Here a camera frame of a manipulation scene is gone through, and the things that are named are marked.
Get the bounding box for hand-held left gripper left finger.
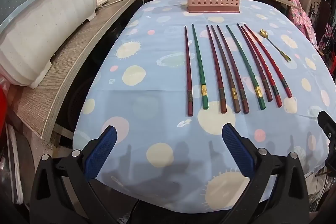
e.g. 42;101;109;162
30;126;118;224

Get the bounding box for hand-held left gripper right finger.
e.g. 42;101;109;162
222;123;311;224

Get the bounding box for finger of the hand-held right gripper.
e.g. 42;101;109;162
325;138;336;169
317;110;336;139

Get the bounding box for dark red chopstick grey band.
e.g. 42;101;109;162
237;23;273;102
217;25;250;114

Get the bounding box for brown chopstick gold band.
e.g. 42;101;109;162
210;25;241;113

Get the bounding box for green chopstick gold band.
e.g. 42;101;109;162
226;25;266;111
192;24;209;110

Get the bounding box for bright red chopstick black band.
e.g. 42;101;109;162
244;24;293;98
241;26;283;108

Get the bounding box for red-brown chopstick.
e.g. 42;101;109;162
206;25;227;114

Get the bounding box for dark red patterned chopstick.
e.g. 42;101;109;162
184;26;193;117

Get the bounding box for gold flower-handled spoon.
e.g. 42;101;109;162
260;29;292;62

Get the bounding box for blue printed tablecloth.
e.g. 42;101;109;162
72;0;332;214

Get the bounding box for black metal chair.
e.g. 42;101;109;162
310;0;336;41

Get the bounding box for pink pineapple-print apron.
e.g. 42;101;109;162
280;0;319;43

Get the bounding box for wooden side shelf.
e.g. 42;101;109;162
8;0;158;142

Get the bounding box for white tub teal lid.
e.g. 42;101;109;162
0;0;98;89

